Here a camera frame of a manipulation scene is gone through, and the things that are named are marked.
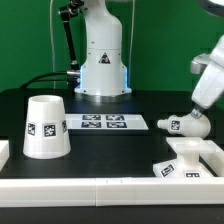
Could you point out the white front fence wall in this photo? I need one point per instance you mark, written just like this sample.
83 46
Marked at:
110 191

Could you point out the white lamp base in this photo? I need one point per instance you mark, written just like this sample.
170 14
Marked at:
186 164

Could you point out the white left fence wall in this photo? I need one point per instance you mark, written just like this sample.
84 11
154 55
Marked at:
4 152

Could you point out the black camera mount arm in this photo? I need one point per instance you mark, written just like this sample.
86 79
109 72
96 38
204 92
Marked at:
71 10

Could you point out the white marker sheet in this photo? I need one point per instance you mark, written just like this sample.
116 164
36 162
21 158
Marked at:
106 122

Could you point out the white fence wall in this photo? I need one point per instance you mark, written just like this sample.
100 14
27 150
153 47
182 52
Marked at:
214 158
110 191
4 152

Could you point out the white lamp bulb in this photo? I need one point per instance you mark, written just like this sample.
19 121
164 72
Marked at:
186 126

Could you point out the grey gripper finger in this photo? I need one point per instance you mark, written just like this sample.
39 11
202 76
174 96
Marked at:
196 113

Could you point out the white lamp shade cone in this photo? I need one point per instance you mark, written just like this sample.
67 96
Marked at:
46 132

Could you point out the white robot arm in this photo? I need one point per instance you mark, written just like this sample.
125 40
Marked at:
104 76

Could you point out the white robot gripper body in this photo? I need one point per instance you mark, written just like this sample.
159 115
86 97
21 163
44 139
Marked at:
210 86

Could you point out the white right fence wall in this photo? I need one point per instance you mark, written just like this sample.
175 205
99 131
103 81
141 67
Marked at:
214 158

